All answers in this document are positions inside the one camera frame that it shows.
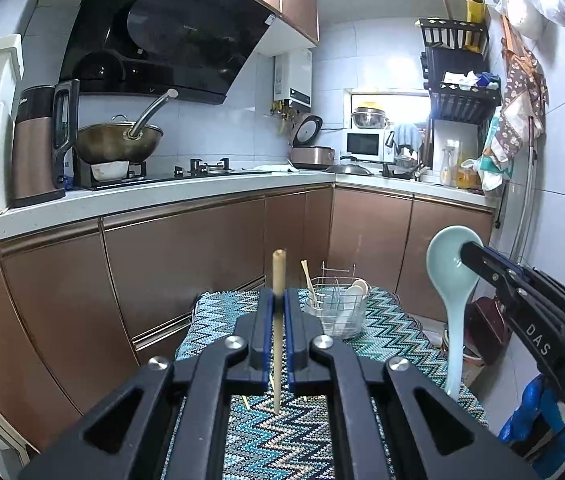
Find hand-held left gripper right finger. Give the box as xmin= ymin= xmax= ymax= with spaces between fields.
xmin=283 ymin=287 xmax=538 ymax=480

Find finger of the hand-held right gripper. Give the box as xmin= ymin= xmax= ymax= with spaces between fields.
xmin=463 ymin=241 xmax=565 ymax=319
xmin=457 ymin=256 xmax=554 ymax=332

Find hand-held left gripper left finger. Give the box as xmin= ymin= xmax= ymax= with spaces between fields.
xmin=17 ymin=287 xmax=276 ymax=480

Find wire utensil basket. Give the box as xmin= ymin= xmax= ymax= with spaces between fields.
xmin=305 ymin=262 xmax=370 ymax=339

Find pale green ceramic spoon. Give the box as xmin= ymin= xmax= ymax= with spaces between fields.
xmin=426 ymin=225 xmax=476 ymax=402

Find thin bamboo chopstick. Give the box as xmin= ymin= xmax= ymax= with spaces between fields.
xmin=271 ymin=248 xmax=286 ymax=415

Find white ceramic spoon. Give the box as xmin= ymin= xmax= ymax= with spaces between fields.
xmin=335 ymin=283 xmax=365 ymax=337

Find person's right hand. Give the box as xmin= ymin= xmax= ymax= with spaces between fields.
xmin=499 ymin=373 xmax=565 ymax=467

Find dark red dustpan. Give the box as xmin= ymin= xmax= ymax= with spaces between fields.
xmin=465 ymin=295 xmax=514 ymax=362

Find zigzag patterned table cloth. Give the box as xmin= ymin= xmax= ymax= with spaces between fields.
xmin=160 ymin=287 xmax=489 ymax=480

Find teal and white cloth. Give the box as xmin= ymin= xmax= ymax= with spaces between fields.
xmin=462 ymin=152 xmax=509 ymax=194

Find yellow oil bottle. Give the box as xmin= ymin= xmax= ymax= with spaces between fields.
xmin=457 ymin=152 xmax=479 ymax=190

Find clear spray bottle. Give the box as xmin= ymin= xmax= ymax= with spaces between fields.
xmin=439 ymin=145 xmax=456 ymax=186

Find black frying pan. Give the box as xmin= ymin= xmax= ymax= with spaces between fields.
xmin=379 ymin=157 xmax=421 ymax=181

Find blue hanging towel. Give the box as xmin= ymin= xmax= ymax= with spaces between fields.
xmin=392 ymin=122 xmax=423 ymax=154

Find white cloth on counter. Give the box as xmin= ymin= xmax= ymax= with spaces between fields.
xmin=252 ymin=161 xmax=302 ymax=174

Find brown floral apron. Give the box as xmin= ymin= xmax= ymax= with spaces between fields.
xmin=483 ymin=14 xmax=549 ymax=181

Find steel pan lid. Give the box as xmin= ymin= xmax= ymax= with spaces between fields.
xmin=323 ymin=157 xmax=374 ymax=176

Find black gas stove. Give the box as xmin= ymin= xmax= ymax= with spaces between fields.
xmin=75 ymin=158 xmax=276 ymax=191

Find copper rice cooker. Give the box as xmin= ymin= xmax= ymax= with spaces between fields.
xmin=289 ymin=114 xmax=336 ymax=170

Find white kitchen countertop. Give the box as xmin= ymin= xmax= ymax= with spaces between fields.
xmin=0 ymin=167 xmax=501 ymax=254

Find white and blue rags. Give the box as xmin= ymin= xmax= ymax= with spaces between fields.
xmin=442 ymin=70 xmax=502 ymax=92

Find white microwave oven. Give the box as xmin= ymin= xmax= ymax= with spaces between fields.
xmin=345 ymin=128 xmax=396 ymax=164

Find steel pot on microwave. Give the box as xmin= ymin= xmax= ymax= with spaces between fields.
xmin=351 ymin=106 xmax=390 ymax=130

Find brass gas valves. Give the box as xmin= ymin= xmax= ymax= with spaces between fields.
xmin=269 ymin=101 xmax=297 ymax=136

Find white ceramic bowl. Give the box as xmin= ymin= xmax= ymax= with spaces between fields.
xmin=90 ymin=160 xmax=130 ymax=183

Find yellow wrap roll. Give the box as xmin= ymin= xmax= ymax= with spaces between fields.
xmin=465 ymin=0 xmax=489 ymax=52

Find white water heater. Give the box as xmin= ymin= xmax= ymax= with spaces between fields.
xmin=273 ymin=49 xmax=313 ymax=109

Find wooden rolling pin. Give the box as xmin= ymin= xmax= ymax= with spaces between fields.
xmin=441 ymin=0 xmax=459 ymax=44

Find copper and black kettle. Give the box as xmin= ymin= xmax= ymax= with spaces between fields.
xmin=11 ymin=78 xmax=81 ymax=209

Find black range hood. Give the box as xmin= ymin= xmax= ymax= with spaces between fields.
xmin=59 ymin=0 xmax=278 ymax=106

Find black wall rack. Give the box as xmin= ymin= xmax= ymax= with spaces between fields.
xmin=416 ymin=17 xmax=504 ymax=171

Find steel wok with handle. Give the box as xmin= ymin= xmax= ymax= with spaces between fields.
xmin=74 ymin=88 xmax=180 ymax=165

